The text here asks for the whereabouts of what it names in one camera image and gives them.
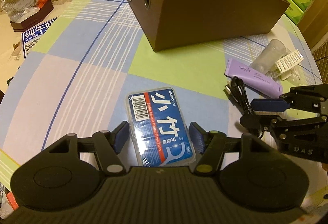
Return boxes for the white hair claw clip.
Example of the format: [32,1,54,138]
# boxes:
[270,50,304,81]

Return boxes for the black usb cable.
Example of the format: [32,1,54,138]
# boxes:
[223,76,265,138]

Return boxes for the purple cream tube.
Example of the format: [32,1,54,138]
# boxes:
[225,59,283,99]

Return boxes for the blue dental floss box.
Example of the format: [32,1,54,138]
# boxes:
[126,87,196,167]

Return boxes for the translucent plastic cup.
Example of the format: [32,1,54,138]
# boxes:
[250,39,286,74]

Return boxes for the quilted chair cushion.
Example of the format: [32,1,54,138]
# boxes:
[313,42,328,73]

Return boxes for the checked tablecloth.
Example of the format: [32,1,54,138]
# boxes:
[1,0,321,186]

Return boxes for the dark wooden tray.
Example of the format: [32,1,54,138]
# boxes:
[10,0,53,32]

